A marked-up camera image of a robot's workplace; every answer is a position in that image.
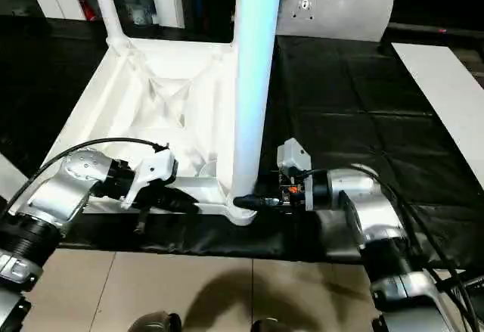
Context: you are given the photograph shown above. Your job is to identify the white plastic table top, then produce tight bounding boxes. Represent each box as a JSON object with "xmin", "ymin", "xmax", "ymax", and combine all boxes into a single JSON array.
[{"xmin": 37, "ymin": 36, "xmax": 262, "ymax": 228}]

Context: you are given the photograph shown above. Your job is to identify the white flat board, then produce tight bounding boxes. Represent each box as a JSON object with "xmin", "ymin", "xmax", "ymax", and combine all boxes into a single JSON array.
[{"xmin": 390, "ymin": 42, "xmax": 484, "ymax": 190}]

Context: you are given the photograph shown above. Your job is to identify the blue white porcelain jar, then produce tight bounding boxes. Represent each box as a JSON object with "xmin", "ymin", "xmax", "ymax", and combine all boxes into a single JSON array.
[{"xmin": 128, "ymin": 5, "xmax": 152, "ymax": 25}]

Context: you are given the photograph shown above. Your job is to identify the red bottle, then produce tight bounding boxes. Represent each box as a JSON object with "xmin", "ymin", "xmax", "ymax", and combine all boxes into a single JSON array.
[{"xmin": 82, "ymin": 0, "xmax": 98, "ymax": 21}]

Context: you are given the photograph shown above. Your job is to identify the black wifi router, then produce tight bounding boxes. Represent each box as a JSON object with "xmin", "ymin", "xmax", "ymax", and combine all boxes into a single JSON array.
[{"xmin": 461, "ymin": 275, "xmax": 484, "ymax": 305}]

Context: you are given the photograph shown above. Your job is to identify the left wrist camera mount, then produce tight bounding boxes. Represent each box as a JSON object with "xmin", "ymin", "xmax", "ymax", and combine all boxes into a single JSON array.
[{"xmin": 121, "ymin": 144, "xmax": 179, "ymax": 211}]

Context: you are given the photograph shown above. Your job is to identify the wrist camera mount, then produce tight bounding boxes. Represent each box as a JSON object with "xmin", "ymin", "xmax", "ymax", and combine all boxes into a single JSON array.
[
  {"xmin": 275, "ymin": 138, "xmax": 315, "ymax": 212},
  {"xmin": 121, "ymin": 144, "xmax": 179, "ymax": 211}
]

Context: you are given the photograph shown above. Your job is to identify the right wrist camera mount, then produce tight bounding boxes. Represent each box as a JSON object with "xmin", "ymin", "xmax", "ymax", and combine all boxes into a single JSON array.
[{"xmin": 275, "ymin": 138, "xmax": 315, "ymax": 212}]

